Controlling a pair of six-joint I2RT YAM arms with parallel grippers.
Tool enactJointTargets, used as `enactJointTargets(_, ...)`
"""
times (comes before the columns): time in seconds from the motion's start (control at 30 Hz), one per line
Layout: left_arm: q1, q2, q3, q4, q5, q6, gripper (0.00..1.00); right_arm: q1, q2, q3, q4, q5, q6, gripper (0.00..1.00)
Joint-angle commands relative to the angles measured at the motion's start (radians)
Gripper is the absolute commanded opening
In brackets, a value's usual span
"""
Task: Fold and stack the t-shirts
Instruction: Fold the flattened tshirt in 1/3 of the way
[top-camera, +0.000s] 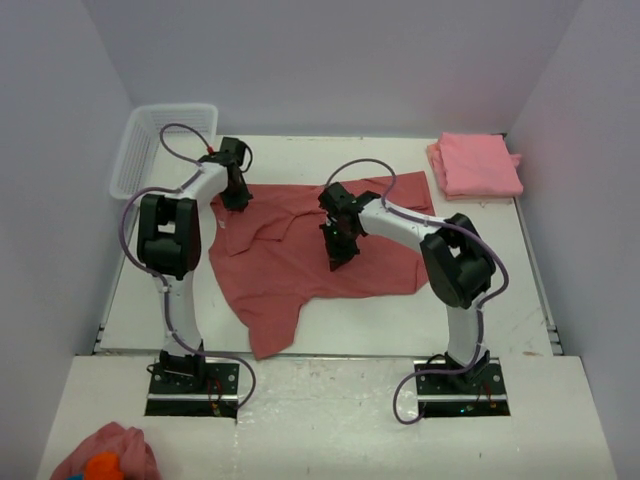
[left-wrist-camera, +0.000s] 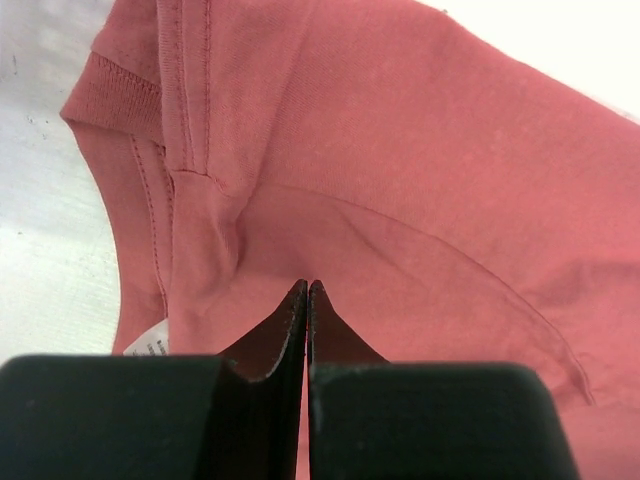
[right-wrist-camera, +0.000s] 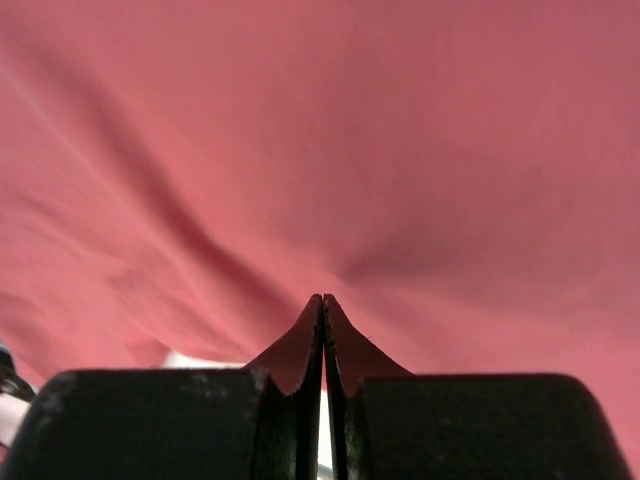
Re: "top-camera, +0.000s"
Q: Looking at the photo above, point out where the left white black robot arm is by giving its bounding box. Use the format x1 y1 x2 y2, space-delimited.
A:
137 137 253 377

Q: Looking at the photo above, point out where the white plastic basket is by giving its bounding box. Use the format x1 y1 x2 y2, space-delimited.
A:
109 103 219 200

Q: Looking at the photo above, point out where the folded peach t shirt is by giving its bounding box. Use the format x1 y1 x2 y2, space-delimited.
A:
425 142 523 202

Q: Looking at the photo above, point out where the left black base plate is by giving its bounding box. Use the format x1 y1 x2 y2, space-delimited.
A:
145 355 239 419

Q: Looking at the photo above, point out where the crumpled red cloth pile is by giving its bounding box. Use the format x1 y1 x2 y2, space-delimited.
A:
50 422 162 480

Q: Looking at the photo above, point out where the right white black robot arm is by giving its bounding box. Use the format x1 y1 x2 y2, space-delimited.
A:
318 182 496 376

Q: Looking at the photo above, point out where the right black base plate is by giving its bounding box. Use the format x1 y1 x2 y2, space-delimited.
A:
415 354 511 419

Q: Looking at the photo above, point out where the folded pink t shirt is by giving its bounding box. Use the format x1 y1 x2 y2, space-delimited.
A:
432 131 524 197

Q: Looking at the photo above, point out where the orange blue toy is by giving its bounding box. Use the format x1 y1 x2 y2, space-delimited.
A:
83 452 125 480

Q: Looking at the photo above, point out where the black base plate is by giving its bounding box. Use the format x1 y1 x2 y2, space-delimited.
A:
145 355 239 419
415 354 511 419

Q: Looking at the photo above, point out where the red polo t shirt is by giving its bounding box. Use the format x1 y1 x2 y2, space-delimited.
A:
209 184 428 359

